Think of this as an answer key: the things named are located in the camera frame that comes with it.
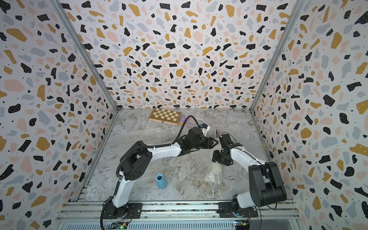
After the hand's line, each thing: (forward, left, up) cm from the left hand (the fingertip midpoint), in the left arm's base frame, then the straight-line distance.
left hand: (219, 142), depth 85 cm
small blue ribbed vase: (-20, +32, -4) cm, 39 cm away
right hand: (-5, +1, -12) cm, 13 cm away
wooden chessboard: (+32, +37, -11) cm, 50 cm away
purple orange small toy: (+28, +23, -11) cm, 38 cm away
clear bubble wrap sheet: (-13, +27, -15) cm, 34 cm away
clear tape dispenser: (+14, -2, -10) cm, 17 cm away
